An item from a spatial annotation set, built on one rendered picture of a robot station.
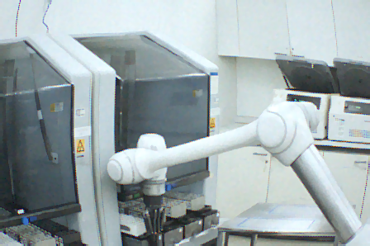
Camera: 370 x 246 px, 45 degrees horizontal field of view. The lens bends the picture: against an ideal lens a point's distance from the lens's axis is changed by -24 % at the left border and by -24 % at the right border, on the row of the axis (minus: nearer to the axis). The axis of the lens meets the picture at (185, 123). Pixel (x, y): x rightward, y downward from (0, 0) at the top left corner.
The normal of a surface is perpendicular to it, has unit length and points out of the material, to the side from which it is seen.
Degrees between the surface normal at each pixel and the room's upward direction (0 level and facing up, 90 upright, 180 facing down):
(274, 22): 90
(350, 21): 90
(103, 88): 90
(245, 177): 90
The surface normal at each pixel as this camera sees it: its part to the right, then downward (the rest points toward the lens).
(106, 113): 0.84, 0.07
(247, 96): -0.54, 0.09
